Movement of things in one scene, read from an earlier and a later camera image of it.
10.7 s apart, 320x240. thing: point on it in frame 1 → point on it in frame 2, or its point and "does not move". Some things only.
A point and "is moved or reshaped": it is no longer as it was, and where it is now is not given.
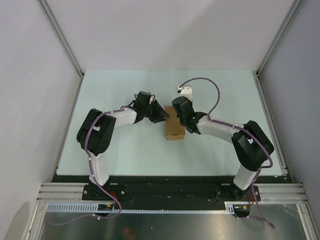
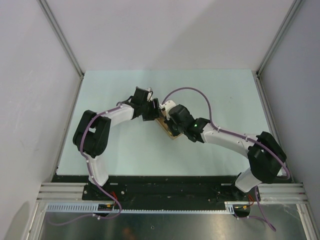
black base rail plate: (169, 189) does not move
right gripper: (190, 102) → (169, 123)
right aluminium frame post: (290, 14) does not move
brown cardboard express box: (174, 130) is moved or reshaped
